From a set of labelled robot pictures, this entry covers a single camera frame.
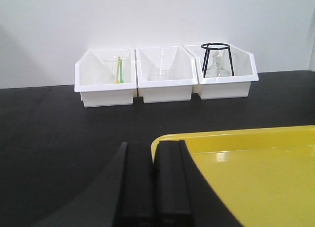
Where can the small glass beaker in bin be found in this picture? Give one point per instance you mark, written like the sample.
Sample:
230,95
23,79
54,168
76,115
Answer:
111,64

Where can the white storage bin middle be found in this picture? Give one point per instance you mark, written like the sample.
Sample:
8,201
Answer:
179,85

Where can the glass beaker middle bin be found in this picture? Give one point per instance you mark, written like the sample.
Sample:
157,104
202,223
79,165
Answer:
162,73

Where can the white storage bin right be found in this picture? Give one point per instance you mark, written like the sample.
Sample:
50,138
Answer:
225,87

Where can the black wire tripod stand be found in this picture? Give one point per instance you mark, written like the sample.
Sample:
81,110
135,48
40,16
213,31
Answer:
210,49

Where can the white storage bin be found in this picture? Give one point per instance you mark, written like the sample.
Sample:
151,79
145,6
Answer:
225,87
92,79
179,85

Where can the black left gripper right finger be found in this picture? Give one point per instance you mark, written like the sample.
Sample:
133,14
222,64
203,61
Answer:
183,197

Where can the yellow plastic tray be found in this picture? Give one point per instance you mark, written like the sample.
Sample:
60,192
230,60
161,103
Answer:
265,176

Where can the white storage bin left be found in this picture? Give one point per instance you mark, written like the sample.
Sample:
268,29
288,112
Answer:
92,79

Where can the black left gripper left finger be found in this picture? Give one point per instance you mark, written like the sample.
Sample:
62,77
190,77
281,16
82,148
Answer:
121,196

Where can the clear glass alcohol lamp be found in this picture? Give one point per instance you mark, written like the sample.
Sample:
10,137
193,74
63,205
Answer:
216,69

